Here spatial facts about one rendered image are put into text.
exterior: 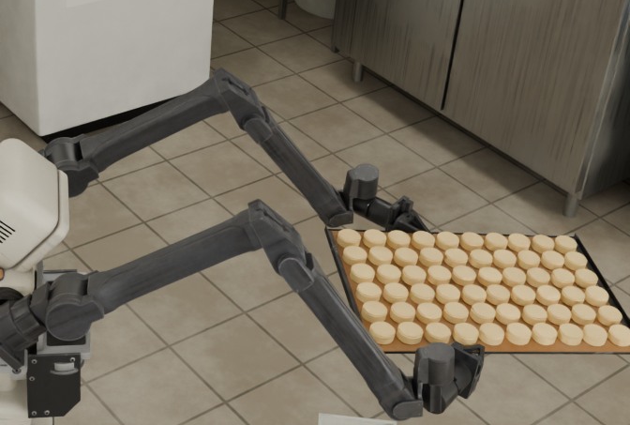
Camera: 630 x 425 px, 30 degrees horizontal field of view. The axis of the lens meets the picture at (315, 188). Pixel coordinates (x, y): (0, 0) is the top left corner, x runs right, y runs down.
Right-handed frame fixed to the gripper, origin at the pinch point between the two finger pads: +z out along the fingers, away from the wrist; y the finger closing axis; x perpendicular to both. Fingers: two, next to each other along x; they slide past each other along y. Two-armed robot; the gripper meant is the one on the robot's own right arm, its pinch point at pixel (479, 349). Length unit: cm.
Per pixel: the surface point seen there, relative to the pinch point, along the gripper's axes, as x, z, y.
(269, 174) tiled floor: 146, 153, -100
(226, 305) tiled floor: 111, 79, -101
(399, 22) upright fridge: 138, 221, -52
